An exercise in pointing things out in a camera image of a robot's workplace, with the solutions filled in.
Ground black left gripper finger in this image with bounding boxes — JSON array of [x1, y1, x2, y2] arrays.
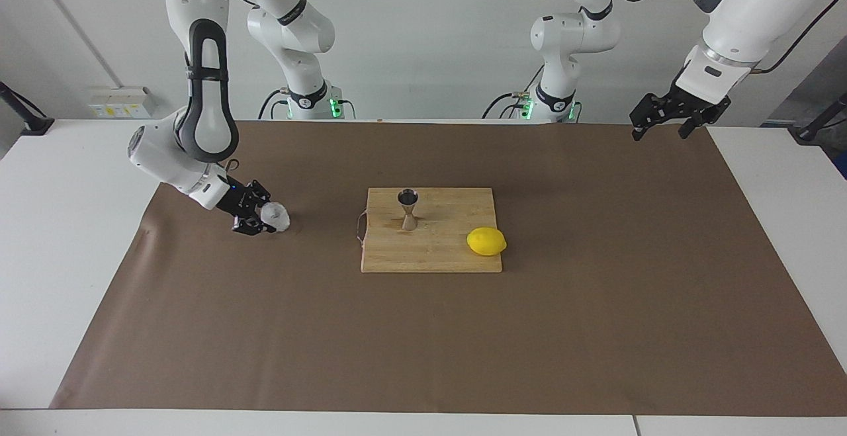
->
[[629, 94, 663, 142], [678, 114, 713, 141]]

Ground clear textured glass cup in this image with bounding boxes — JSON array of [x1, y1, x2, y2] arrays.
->
[[260, 202, 290, 234]]

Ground steel double jigger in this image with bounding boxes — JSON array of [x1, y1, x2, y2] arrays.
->
[[396, 189, 420, 232]]

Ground black clamp stand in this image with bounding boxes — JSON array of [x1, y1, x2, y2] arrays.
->
[[794, 92, 847, 146], [0, 81, 55, 136]]

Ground dark grey partition panel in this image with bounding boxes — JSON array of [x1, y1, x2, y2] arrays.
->
[[761, 36, 847, 126]]

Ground wooden cutting board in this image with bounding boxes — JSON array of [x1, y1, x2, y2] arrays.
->
[[357, 187, 503, 274]]

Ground brown paper table mat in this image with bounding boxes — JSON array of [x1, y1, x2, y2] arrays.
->
[[50, 120, 847, 417]]

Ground yellow lemon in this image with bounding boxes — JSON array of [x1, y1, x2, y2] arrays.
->
[[467, 227, 508, 257]]

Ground black right base cable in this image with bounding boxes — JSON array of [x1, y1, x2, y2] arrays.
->
[[258, 87, 292, 120]]

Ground black base cable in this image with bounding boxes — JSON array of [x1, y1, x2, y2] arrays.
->
[[482, 59, 533, 120], [258, 87, 292, 120]]

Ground white wall socket box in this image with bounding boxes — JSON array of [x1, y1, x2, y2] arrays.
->
[[88, 87, 156, 119]]

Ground black left base cable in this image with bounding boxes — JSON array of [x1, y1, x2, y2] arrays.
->
[[482, 59, 533, 120]]

